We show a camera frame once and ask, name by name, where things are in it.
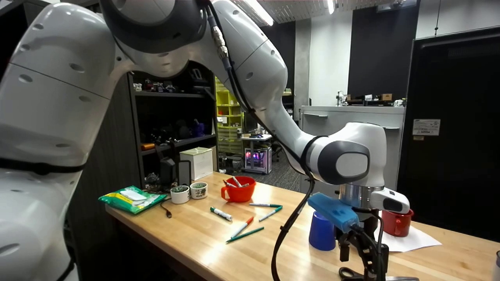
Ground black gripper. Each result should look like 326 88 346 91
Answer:
337 211 390 281

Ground black handled scissors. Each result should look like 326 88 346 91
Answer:
337 266 418 281

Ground dark red mug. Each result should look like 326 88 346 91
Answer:
381 208 415 239

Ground white paper sheet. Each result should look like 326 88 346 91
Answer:
381 224 443 255

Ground green pen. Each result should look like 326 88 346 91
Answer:
224 227 265 245
257 205 284 225

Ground orange pen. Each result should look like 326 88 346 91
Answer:
231 216 256 241

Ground black cabinet door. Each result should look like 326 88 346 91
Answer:
395 28 500 244

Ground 3D printer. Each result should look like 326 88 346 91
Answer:
242 146 273 175

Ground white paper label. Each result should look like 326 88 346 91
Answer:
412 119 442 139

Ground pale spoon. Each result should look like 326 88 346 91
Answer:
223 175 245 191

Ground white marker green cap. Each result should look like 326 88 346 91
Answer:
209 206 234 224

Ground small white plant pot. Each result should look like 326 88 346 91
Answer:
188 181 209 202
168 185 192 205

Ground white box device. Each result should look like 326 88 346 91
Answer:
177 146 215 185

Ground yellow storage bin rack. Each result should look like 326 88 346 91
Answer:
213 77 246 156

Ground black desktop speaker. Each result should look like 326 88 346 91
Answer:
176 160 193 188
159 156 177 189

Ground green wipes packet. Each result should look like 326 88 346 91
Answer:
98 185 168 216

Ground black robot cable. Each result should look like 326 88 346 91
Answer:
204 0 318 281

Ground orange-red bowl with handle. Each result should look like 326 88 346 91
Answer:
220 175 257 205

